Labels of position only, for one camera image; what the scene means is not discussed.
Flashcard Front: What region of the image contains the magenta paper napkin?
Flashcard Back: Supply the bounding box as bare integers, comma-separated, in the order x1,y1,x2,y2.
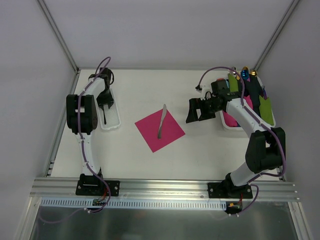
135,109,185,153

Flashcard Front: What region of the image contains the white perforated cutlery basket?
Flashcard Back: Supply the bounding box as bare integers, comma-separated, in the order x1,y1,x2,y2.
97,89,121,131

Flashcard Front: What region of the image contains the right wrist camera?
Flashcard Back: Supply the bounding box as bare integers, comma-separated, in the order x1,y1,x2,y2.
195,85,212,101

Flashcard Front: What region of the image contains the green napkin roll right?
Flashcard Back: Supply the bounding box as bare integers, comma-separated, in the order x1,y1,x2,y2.
259,96,274,126

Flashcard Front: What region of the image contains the black napkin roll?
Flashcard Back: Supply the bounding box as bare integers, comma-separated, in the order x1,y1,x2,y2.
244,74,262,116

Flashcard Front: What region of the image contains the magenta napkin roll left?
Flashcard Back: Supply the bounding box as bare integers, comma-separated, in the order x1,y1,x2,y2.
222,111,240,128

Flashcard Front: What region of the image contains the magenta napkin roll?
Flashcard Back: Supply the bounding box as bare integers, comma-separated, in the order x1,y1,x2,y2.
222,111,240,128
244,95,254,110

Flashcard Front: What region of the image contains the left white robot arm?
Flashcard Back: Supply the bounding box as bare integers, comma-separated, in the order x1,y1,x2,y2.
66,68,115,195

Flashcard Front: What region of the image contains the black spoon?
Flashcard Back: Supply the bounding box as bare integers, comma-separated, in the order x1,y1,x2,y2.
102,106,107,125

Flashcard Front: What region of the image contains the gold spoon in roll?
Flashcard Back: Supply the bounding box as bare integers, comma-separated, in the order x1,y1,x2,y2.
249,69,258,77

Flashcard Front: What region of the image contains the white slotted cable duct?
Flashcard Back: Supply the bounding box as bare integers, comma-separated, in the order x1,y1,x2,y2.
40,197,227,211

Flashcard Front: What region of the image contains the left black mount plate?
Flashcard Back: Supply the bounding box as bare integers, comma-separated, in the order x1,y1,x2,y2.
75,173,121,197

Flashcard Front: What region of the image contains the blue spoon in roll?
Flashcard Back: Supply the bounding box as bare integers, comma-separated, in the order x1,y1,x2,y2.
240,66,250,81

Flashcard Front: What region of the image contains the right black mount plate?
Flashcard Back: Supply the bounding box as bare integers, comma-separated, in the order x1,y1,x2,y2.
207,181,253,199

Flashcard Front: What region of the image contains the magenta napkin roll middle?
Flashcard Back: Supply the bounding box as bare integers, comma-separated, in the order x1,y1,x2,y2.
244,95,254,110

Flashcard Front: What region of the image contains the black mount plate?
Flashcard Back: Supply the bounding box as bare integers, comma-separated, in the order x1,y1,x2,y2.
207,181,253,199
75,173,121,197

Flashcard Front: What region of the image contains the white tray of rolls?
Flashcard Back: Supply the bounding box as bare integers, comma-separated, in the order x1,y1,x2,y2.
213,74,277,131

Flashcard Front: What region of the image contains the silver spoon in roll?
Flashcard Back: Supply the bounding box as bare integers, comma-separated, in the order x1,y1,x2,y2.
228,66,237,76

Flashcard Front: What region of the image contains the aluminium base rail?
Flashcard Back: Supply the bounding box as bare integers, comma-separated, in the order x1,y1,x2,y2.
30,177,301,202

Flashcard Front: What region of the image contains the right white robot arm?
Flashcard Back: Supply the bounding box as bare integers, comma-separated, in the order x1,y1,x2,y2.
186,81,286,198

